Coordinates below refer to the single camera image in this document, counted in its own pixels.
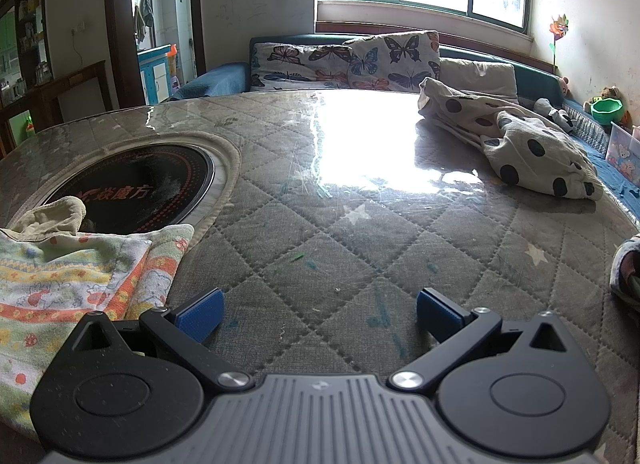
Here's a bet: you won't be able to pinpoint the black and white plush toy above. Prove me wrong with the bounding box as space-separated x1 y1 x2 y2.
534 98 576 133

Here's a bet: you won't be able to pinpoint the clear storage box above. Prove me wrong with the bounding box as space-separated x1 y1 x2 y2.
606 123 640 183

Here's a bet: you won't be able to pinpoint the beige cloth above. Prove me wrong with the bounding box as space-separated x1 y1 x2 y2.
6 196 86 247

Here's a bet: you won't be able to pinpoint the dark wooden shelf cabinet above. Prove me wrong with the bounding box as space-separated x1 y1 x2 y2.
0 0 51 109

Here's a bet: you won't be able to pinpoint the blue and white cabinet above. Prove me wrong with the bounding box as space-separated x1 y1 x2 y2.
137 44 173 104

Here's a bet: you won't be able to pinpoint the cream polka dot garment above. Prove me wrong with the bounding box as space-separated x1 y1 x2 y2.
417 76 604 201

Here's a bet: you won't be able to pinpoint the butterfly print cushion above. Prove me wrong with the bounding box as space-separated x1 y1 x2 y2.
249 41 362 92
347 31 442 93

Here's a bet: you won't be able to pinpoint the blue sofa seat cover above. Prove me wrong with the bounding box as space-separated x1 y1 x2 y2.
562 98 640 222

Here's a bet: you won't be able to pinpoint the pastel printed garment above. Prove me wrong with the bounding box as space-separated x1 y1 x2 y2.
0 223 196 440

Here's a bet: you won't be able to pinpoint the blue quilted armrest cover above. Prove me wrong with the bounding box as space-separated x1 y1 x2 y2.
172 62 251 100

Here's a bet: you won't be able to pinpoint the colourful pinwheel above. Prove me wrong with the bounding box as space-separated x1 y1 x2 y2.
549 14 571 70

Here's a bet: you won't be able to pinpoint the dark wooden door frame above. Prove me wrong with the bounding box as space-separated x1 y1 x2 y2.
102 0 207 109

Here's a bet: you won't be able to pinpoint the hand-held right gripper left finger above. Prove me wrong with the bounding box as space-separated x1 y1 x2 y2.
67 288 253 392

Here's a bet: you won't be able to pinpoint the black round induction cooktop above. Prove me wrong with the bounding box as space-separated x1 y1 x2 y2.
37 144 217 235

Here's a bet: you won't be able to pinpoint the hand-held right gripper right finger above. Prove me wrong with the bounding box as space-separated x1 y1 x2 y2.
390 288 576 392

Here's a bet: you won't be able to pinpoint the hanging grey clothes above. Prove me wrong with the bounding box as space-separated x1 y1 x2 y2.
134 0 155 43

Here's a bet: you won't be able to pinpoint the green plastic bowl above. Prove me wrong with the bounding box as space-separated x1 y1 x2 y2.
590 97 624 125

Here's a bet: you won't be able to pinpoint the dark wooden console table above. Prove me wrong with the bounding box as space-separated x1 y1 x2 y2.
35 60 113 129

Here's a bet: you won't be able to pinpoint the beige cushion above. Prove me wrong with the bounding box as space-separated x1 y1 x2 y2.
439 58 519 104

